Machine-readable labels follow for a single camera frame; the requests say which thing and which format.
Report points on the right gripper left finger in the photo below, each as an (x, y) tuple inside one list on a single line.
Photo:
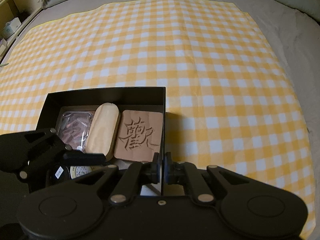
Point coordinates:
[(151, 170)]

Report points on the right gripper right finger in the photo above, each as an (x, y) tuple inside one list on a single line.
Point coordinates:
[(173, 174)]

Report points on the black round tin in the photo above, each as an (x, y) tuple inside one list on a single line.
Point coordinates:
[(57, 174)]

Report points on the square carved wooden coaster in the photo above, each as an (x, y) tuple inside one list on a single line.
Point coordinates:
[(139, 135)]

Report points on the clear plastic nail case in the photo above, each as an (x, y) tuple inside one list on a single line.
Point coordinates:
[(73, 128)]

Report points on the oval light wooden box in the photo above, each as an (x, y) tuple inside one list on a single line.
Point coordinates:
[(103, 130)]

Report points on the black cardboard box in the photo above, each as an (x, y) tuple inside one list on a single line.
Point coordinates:
[(125, 98)]

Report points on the yellow white checkered cloth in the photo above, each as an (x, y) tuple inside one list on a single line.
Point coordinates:
[(229, 101)]

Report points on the white tissue box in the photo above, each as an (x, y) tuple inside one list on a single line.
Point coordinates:
[(10, 28)]

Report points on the wooden bedside shelf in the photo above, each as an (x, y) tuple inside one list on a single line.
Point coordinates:
[(24, 10)]

